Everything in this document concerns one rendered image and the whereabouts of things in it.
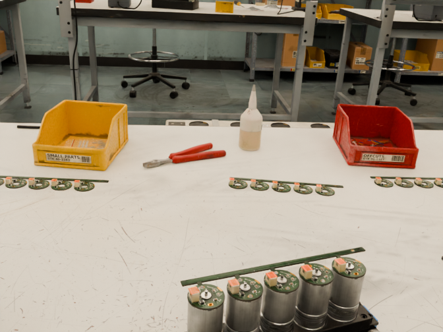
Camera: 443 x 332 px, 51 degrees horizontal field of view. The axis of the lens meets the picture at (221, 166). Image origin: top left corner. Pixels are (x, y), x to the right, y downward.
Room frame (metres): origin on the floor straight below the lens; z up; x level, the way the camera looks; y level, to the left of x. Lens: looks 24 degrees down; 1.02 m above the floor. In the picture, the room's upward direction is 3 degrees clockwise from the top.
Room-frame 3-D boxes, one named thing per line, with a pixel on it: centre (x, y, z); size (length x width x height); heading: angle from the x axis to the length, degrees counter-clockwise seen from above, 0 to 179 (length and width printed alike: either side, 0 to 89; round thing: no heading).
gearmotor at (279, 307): (0.27, -0.05, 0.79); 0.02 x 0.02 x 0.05
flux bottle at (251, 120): (0.68, -0.04, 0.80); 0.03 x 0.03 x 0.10
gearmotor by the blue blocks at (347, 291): (0.29, -0.10, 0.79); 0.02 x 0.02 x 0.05
